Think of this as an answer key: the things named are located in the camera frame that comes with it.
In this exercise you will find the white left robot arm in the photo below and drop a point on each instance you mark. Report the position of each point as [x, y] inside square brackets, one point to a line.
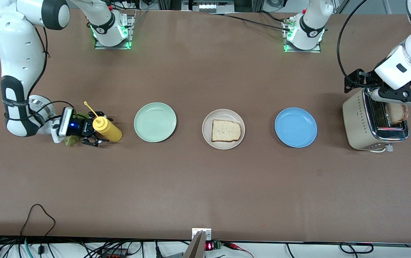
[312, 21]

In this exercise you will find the mint green plate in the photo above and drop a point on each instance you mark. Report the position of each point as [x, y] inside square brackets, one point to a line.
[155, 122]

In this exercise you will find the aluminium camera post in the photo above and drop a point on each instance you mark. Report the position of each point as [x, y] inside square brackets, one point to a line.
[196, 247]

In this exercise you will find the lit control box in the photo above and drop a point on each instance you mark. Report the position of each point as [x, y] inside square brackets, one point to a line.
[209, 6]

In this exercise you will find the green lettuce leaf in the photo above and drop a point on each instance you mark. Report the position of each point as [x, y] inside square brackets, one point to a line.
[70, 141]

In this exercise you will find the silver post foot bracket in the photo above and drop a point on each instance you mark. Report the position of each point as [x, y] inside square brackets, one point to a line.
[208, 234]

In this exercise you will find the yellow squeeze bottle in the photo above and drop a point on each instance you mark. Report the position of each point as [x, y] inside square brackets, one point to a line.
[112, 133]

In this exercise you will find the toasted bread slice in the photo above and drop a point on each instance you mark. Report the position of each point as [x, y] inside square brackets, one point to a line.
[226, 130]
[398, 113]

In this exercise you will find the orange connector block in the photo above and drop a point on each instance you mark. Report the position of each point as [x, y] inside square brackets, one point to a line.
[114, 255]

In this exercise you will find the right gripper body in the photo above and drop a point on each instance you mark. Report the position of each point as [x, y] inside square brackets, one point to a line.
[82, 128]

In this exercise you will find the beige plate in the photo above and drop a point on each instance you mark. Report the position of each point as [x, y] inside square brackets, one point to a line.
[223, 114]

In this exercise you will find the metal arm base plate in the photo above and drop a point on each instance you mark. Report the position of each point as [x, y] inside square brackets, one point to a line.
[305, 51]
[132, 32]

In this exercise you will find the cream steel toaster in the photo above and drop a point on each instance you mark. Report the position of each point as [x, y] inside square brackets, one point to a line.
[355, 122]

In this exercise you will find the blue plate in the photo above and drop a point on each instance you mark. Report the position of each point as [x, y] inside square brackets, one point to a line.
[296, 127]

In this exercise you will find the red digit display module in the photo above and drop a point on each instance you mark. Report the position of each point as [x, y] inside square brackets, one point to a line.
[209, 246]

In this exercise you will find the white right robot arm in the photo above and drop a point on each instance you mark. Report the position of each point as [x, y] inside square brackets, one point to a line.
[19, 46]

